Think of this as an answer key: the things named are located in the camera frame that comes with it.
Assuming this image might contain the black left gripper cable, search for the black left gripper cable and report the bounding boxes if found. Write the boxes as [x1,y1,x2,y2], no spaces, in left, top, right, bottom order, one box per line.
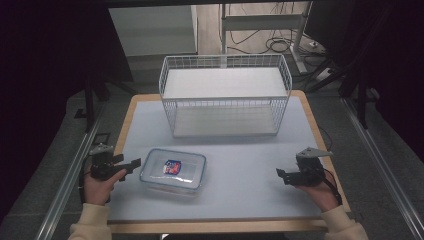
[77,154,94,205]

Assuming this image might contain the black metal stand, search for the black metal stand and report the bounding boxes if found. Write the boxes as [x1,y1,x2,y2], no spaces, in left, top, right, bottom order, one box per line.
[304,56,383,131]
[73,74,138,134]

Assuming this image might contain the clear plastic lidded container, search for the clear plastic lidded container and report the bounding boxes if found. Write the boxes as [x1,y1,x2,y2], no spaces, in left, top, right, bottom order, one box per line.
[138,147,207,195]

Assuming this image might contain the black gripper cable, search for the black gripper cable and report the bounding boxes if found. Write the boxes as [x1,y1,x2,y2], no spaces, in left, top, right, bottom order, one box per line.
[320,167,344,207]
[77,154,94,205]

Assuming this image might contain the person's right hand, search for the person's right hand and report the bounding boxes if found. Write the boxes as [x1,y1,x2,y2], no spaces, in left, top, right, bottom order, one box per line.
[295,179,342,213]

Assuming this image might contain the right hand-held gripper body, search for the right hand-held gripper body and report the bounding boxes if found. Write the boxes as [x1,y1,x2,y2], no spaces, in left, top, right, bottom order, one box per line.
[294,146,334,188]

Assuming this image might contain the aluminium rail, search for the aluminium rail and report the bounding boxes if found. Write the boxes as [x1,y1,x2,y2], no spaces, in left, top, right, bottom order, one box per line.
[34,103,108,240]
[342,97,424,240]

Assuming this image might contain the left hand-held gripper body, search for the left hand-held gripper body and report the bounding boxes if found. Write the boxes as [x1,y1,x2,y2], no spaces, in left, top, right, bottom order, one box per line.
[88,143,117,182]

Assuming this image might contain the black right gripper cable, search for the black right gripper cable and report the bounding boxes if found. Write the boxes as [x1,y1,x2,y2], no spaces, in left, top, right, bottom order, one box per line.
[320,167,344,207]

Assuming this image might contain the white wire basket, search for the white wire basket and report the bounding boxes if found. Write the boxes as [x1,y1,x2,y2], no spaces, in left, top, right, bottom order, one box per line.
[158,53,294,139]

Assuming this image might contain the person's left hand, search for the person's left hand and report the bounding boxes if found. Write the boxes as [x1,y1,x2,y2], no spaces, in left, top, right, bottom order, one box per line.
[82,168,128,207]

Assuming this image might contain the white cabinet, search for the white cabinet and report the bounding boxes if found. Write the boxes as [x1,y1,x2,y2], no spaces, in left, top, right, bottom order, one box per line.
[107,4,199,57]

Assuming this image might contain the black floor cables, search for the black floor cables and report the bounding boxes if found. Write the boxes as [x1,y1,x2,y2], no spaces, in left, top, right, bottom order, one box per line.
[228,29,326,68]

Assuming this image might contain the grey metal desk frame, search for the grey metal desk frame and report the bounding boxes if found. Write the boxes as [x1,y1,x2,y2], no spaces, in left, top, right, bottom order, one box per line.
[219,1,315,75]

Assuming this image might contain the blue red snack packet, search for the blue red snack packet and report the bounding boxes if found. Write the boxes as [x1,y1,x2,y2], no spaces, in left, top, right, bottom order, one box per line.
[162,159,183,176]

